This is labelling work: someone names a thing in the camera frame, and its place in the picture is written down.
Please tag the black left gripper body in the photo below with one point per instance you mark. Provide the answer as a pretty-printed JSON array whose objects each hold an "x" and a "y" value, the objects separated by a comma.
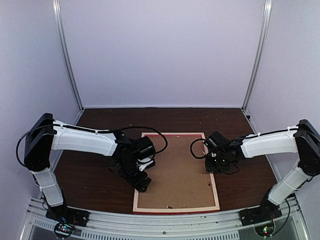
[{"x": 128, "y": 171}]

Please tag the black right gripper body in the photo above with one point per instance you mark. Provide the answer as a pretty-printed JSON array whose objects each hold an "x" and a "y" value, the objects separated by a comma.
[{"x": 219, "y": 165}]

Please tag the red wooden picture frame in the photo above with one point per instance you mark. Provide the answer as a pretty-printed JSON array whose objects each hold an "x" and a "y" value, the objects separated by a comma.
[{"x": 215, "y": 190}]

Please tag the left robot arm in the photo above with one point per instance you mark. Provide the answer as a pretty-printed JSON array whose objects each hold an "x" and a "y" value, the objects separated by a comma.
[{"x": 47, "y": 135}]

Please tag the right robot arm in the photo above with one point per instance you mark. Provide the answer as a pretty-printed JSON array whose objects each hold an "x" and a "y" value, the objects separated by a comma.
[{"x": 298, "y": 144}]

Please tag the right circuit board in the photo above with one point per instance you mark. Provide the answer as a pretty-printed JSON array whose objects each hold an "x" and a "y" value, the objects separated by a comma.
[{"x": 264, "y": 230}]

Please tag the circuit board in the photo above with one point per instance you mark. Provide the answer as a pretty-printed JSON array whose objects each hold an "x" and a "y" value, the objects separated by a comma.
[
  {"x": 264, "y": 230},
  {"x": 63, "y": 230}
]

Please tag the left circuit board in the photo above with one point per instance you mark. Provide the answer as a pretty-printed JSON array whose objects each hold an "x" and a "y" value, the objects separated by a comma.
[{"x": 63, "y": 230}]

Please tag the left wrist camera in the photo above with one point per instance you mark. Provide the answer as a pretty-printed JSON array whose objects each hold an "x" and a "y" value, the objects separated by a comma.
[{"x": 145, "y": 148}]

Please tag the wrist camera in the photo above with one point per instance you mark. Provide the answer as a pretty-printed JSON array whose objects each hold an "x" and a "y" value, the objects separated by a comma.
[
  {"x": 215, "y": 141},
  {"x": 145, "y": 148}
]

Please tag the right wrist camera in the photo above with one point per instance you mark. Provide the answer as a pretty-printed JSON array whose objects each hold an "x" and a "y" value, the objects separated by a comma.
[{"x": 215, "y": 141}]

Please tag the aluminium front rail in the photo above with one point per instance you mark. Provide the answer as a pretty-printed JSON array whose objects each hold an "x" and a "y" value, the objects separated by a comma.
[{"x": 223, "y": 225}]

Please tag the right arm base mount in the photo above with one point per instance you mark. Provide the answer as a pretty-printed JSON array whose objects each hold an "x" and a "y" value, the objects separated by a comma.
[{"x": 266, "y": 211}]

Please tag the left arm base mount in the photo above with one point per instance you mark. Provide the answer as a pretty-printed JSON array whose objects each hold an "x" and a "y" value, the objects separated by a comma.
[{"x": 67, "y": 215}]

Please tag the right aluminium corner post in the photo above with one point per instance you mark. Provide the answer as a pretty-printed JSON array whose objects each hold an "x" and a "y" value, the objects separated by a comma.
[{"x": 263, "y": 35}]

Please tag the aluminium corner post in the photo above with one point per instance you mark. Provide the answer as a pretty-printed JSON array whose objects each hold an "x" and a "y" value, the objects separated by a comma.
[
  {"x": 65, "y": 53},
  {"x": 263, "y": 35}
]

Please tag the left aluminium corner post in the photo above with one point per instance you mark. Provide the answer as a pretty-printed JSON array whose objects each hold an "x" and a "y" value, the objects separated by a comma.
[{"x": 65, "y": 53}]

